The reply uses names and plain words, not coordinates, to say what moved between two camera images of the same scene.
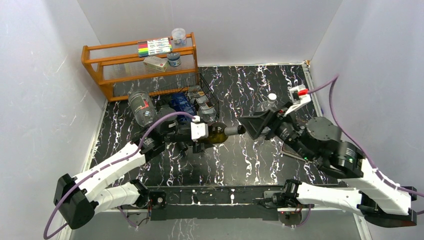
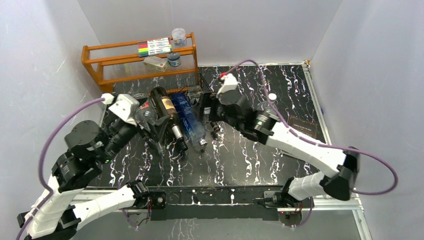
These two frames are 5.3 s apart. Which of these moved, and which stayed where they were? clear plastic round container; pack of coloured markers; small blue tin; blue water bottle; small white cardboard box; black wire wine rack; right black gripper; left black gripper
Moved: right black gripper; left black gripper
Stayed: small white cardboard box; blue water bottle; pack of coloured markers; clear plastic round container; small blue tin; black wire wine rack
